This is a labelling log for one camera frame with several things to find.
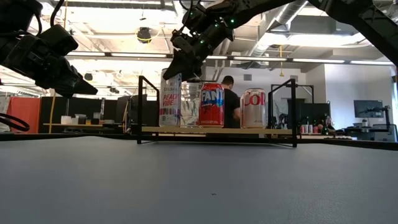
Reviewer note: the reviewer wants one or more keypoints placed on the black office desk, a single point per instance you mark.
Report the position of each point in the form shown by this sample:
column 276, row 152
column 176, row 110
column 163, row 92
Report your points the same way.
column 382, row 133

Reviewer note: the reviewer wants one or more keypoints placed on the dark computer monitor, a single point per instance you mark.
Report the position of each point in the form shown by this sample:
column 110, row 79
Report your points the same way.
column 311, row 110

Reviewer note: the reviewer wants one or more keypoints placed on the grey wall vent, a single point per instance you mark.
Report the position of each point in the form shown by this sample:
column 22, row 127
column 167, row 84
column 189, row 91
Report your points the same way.
column 247, row 77

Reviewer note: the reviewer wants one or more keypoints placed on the black ceiling dome fixture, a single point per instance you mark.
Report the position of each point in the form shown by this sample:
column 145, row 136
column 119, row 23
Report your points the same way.
column 144, row 35

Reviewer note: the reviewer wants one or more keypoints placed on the black partition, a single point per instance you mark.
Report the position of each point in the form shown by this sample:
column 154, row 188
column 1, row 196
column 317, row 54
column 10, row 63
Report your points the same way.
column 77, row 109

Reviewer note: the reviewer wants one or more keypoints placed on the black computer monitor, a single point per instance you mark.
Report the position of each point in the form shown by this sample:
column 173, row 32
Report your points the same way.
column 368, row 109

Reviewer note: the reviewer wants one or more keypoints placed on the small black round fixture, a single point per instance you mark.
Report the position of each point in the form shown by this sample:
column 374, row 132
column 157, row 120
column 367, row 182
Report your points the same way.
column 88, row 76

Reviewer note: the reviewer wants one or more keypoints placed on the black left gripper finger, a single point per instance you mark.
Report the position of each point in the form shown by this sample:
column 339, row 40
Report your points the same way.
column 77, row 87

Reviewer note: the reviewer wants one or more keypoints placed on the wooden background table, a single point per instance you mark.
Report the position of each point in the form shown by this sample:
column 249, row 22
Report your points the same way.
column 77, row 125

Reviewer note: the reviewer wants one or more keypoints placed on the wooden shelf with black legs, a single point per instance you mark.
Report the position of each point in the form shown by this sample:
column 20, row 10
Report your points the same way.
column 217, row 130

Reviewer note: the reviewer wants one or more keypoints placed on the dark green bottle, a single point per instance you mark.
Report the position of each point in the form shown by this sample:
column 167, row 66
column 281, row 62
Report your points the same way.
column 325, row 126

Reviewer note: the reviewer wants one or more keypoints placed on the black metal rack frame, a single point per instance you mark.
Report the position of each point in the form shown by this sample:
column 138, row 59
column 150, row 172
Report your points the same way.
column 306, row 85

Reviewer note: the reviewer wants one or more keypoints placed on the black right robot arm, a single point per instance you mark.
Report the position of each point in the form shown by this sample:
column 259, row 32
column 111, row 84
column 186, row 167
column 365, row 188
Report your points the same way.
column 367, row 18

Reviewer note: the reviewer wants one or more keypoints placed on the white slim Celsius can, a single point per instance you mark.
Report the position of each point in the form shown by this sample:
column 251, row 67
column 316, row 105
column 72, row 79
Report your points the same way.
column 190, row 109
column 170, row 105

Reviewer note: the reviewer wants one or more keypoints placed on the orange partition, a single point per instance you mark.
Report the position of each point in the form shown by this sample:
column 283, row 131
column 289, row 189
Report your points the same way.
column 25, row 115

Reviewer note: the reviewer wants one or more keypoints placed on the red Fanta strawberry can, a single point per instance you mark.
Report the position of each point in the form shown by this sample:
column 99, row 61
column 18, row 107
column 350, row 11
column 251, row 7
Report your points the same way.
column 211, row 105

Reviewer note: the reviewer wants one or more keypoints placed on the long ceiling light strip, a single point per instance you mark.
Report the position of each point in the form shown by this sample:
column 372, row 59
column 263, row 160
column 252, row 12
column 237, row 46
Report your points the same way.
column 317, row 60
column 373, row 62
column 261, row 58
column 124, row 55

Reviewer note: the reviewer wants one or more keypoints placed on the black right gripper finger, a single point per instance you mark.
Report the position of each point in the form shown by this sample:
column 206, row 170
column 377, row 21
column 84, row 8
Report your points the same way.
column 175, row 67
column 193, row 68

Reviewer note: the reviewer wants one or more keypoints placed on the white box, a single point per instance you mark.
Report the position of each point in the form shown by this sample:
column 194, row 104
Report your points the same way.
column 66, row 120

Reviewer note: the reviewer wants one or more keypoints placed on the person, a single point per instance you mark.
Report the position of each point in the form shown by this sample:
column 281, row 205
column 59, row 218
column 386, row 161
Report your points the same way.
column 230, row 102
column 328, row 127

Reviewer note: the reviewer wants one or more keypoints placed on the silver Diet Coke can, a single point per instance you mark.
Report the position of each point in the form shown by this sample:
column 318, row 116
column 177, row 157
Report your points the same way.
column 253, row 109

